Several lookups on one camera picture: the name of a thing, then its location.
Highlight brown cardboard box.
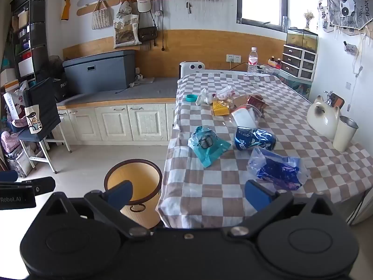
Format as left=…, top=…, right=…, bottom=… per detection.
left=233, top=94, right=270, bottom=115

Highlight glass fish tank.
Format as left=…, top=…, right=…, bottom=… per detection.
left=286, top=28, right=319, bottom=53

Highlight white plastic bag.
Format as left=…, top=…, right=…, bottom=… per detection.
left=196, top=88, right=216, bottom=106

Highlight white cat ceramic jar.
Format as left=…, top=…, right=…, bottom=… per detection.
left=307, top=95, right=342, bottom=140

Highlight brown white checkered tablecloth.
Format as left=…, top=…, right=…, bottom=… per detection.
left=156, top=70, right=369, bottom=229

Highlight black bag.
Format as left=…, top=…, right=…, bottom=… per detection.
left=51, top=72, right=69, bottom=103

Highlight white drawer unit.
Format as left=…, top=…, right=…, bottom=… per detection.
left=281, top=44, right=318, bottom=81

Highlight dried flower vase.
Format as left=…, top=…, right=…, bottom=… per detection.
left=303, top=10, right=315, bottom=31

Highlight black shelf rack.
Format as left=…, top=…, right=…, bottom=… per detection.
left=10, top=0, right=49, bottom=80

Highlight wooden wall hook board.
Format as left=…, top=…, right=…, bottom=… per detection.
left=76, top=0, right=175, bottom=17

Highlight grey toy camera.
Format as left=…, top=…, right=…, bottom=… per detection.
left=343, top=41, right=358, bottom=55

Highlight brown shoulder bag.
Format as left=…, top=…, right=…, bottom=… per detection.
left=138, top=26, right=159, bottom=43

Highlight white paper bag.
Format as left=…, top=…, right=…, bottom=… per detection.
left=3, top=81, right=30, bottom=123

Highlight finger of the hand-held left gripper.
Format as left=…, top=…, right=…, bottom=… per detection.
left=0, top=170, right=18, bottom=183
left=17, top=177, right=56, bottom=196

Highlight cartoon tote bag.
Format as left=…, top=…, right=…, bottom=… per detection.
left=24, top=104, right=44, bottom=135

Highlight printed tote bag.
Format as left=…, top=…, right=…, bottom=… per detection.
left=113, top=14, right=141, bottom=49

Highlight grey storage box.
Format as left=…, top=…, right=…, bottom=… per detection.
left=62, top=49, right=137, bottom=95

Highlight chair with dark cloth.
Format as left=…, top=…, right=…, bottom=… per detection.
left=18, top=77, right=72, bottom=174

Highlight yellow box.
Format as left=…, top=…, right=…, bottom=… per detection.
left=212, top=101, right=231, bottom=117

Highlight dark framed window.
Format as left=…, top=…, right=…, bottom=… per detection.
left=237, top=0, right=289, bottom=32

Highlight blue plastic bag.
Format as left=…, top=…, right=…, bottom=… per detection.
left=247, top=147, right=309, bottom=191

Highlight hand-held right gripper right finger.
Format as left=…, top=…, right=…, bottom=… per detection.
left=227, top=180, right=340, bottom=238

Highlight red white plastic wrapper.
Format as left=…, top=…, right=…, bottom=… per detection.
left=216, top=86, right=235, bottom=100

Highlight white cup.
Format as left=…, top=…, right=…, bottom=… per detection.
left=333, top=115, right=359, bottom=152

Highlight white cabinet row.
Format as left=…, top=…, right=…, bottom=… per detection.
left=57, top=98, right=179, bottom=147

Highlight teal snack bag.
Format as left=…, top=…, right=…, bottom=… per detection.
left=188, top=126, right=232, bottom=168

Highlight knitted beige bag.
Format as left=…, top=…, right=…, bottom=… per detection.
left=92, top=0, right=110, bottom=30

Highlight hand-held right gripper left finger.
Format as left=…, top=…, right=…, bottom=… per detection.
left=41, top=180, right=151, bottom=239

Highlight round wooden waste bin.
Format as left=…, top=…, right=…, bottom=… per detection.
left=104, top=159, right=163, bottom=230

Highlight clear plastic cup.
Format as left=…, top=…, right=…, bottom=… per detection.
left=231, top=105, right=264, bottom=129

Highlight clear water bottle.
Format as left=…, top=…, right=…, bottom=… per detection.
left=247, top=47, right=259, bottom=75

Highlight crushed blue can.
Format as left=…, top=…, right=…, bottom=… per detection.
left=234, top=126, right=277, bottom=152

